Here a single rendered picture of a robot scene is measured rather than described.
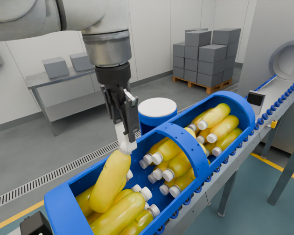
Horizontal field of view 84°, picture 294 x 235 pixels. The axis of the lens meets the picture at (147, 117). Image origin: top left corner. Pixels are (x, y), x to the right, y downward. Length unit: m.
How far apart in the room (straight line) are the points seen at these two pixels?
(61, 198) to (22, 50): 3.28
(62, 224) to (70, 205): 0.04
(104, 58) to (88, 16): 0.07
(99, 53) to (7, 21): 0.13
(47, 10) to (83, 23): 0.05
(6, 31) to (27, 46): 3.34
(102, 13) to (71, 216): 0.42
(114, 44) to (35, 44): 3.33
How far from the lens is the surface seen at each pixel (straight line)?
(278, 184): 1.88
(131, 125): 0.38
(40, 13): 0.29
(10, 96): 3.80
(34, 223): 0.81
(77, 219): 0.47
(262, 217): 1.98
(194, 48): 3.91
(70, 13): 0.31
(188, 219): 0.82
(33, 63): 3.66
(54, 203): 0.50
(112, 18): 0.32
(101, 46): 0.33
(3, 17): 0.26
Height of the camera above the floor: 1.60
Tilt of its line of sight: 32 degrees down
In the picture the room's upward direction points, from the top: 6 degrees counter-clockwise
